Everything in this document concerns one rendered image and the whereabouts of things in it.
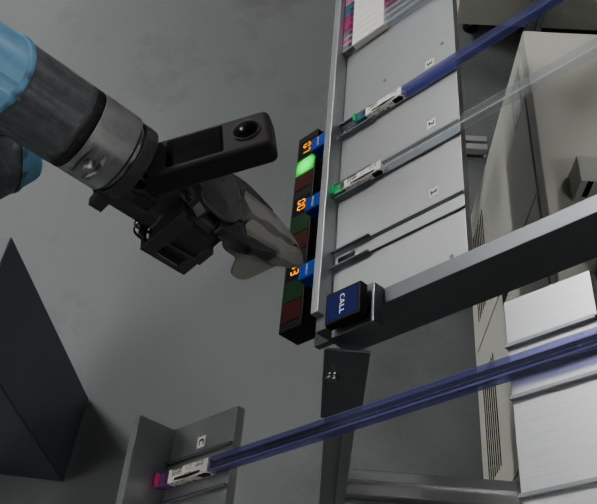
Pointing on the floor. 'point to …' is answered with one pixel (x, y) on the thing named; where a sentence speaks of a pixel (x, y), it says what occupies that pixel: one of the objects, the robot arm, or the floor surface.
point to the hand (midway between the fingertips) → (298, 251)
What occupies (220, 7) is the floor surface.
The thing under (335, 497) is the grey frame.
